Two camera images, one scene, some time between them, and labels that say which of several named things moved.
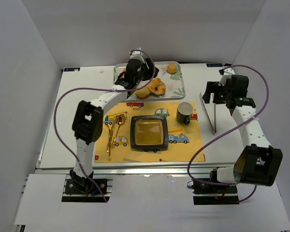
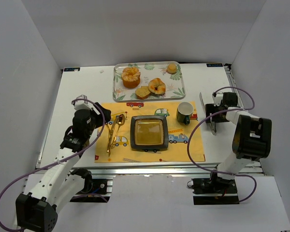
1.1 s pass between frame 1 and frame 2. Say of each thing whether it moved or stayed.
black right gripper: moved
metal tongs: stayed
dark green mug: stayed
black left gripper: moved
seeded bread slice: stayed
